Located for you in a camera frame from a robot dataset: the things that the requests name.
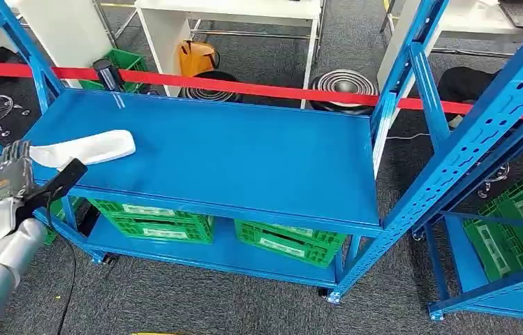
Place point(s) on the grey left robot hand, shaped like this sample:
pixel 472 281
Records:
pixel 11 175

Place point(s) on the white plastic shell part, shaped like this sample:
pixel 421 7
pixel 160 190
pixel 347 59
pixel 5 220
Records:
pixel 90 148

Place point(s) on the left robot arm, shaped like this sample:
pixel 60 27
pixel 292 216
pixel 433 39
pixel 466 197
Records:
pixel 6 259

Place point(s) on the white cabinet panel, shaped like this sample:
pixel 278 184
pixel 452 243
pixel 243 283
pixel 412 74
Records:
pixel 67 37

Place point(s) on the yellow orange bag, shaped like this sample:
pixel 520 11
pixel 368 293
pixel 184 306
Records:
pixel 194 60

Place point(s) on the blue metal shelf rack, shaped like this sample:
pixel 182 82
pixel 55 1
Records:
pixel 242 157
pixel 467 268

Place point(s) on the red barrier tape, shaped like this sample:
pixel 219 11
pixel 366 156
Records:
pixel 242 86

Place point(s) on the white table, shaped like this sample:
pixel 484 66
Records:
pixel 464 18
pixel 224 9

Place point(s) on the black chair seat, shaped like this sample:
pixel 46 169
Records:
pixel 467 83

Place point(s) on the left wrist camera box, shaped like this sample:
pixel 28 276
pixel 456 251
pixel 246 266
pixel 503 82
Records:
pixel 69 173

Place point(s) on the barrier post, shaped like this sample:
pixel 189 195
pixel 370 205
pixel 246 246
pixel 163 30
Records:
pixel 107 74

